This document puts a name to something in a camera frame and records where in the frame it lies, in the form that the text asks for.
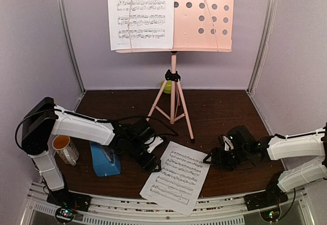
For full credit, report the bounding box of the aluminium front rail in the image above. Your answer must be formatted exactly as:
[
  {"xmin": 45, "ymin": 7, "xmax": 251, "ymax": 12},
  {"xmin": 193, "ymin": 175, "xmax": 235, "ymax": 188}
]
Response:
[{"xmin": 25, "ymin": 181, "xmax": 311, "ymax": 225}]

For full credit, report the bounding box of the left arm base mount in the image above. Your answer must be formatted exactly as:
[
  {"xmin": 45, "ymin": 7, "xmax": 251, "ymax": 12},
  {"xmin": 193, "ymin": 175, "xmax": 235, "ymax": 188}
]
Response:
[{"xmin": 42, "ymin": 179, "xmax": 91, "ymax": 224}]

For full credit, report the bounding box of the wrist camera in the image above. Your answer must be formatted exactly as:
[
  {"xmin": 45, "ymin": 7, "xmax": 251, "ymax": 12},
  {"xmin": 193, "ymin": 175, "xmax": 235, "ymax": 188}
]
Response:
[
  {"xmin": 144, "ymin": 136, "xmax": 164, "ymax": 153},
  {"xmin": 218, "ymin": 135, "xmax": 234, "ymax": 151}
]

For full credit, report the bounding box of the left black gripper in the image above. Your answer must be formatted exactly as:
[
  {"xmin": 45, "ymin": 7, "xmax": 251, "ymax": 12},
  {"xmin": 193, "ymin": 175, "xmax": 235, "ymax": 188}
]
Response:
[{"xmin": 126, "ymin": 139, "xmax": 162, "ymax": 173}]

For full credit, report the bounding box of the green plastic bowl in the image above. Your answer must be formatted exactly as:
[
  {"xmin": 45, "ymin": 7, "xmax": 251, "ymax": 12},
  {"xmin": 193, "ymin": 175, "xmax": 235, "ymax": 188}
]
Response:
[{"xmin": 163, "ymin": 81, "xmax": 172, "ymax": 94}]

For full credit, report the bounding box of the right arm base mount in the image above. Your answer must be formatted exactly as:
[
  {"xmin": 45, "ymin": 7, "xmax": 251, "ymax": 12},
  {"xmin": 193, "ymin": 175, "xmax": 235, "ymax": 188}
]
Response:
[{"xmin": 244, "ymin": 173, "xmax": 288, "ymax": 223}]

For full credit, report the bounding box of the pink perforated music stand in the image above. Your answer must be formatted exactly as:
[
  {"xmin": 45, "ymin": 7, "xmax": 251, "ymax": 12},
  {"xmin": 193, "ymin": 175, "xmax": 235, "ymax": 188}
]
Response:
[{"xmin": 114, "ymin": 0, "xmax": 236, "ymax": 144}]

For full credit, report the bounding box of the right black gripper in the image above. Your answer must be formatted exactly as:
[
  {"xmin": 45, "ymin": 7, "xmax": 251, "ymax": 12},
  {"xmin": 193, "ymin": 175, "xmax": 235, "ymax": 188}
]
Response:
[{"xmin": 203, "ymin": 147, "xmax": 249, "ymax": 172}]

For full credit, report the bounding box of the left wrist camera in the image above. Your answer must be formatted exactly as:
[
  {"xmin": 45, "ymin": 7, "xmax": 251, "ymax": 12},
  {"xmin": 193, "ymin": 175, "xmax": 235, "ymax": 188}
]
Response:
[{"xmin": 144, "ymin": 136, "xmax": 164, "ymax": 153}]

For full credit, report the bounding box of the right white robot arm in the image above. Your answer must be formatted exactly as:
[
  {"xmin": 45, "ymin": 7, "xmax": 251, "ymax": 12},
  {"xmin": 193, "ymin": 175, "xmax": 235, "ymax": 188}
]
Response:
[{"xmin": 203, "ymin": 125, "xmax": 326, "ymax": 206}]

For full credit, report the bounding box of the patterned ceramic mug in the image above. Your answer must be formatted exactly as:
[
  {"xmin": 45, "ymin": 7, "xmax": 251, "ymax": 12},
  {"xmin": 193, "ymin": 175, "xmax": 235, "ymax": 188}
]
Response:
[{"xmin": 52, "ymin": 136, "xmax": 79, "ymax": 166}]

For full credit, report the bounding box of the blue metronome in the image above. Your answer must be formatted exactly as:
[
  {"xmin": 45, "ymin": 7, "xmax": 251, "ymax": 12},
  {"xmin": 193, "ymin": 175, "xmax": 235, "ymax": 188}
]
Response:
[{"xmin": 90, "ymin": 142, "xmax": 121, "ymax": 177}]

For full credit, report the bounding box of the sheet music page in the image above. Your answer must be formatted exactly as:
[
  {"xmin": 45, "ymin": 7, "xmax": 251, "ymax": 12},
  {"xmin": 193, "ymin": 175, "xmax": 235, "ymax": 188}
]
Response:
[
  {"xmin": 139, "ymin": 141, "xmax": 210, "ymax": 216},
  {"xmin": 108, "ymin": 0, "xmax": 174, "ymax": 51}
]

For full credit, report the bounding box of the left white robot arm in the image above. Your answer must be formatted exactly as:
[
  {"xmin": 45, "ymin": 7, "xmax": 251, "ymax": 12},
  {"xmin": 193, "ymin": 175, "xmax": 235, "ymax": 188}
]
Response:
[{"xmin": 15, "ymin": 97, "xmax": 167, "ymax": 207}]

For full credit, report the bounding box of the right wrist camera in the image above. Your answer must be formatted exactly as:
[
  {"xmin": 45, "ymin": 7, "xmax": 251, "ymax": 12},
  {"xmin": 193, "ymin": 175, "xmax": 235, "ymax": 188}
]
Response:
[{"xmin": 218, "ymin": 135, "xmax": 234, "ymax": 151}]

